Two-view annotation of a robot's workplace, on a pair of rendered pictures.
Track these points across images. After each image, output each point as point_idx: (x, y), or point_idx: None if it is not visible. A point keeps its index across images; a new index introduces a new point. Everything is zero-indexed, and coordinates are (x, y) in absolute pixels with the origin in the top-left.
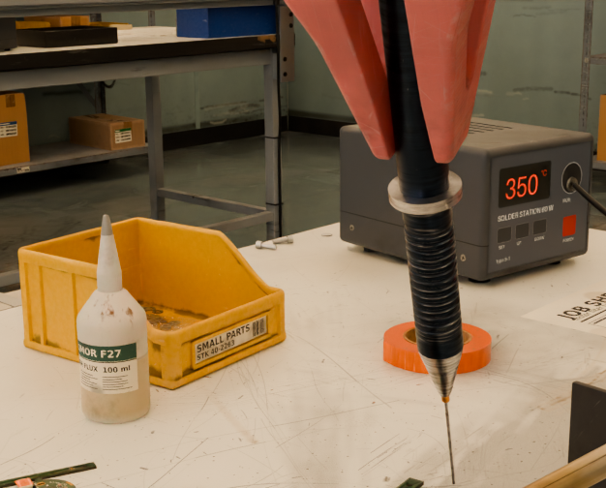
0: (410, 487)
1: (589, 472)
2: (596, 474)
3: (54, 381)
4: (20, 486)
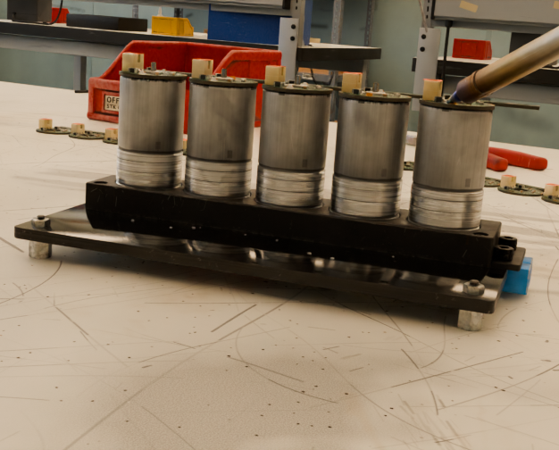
0: (522, 104)
1: (521, 50)
2: (524, 53)
3: None
4: (546, 184)
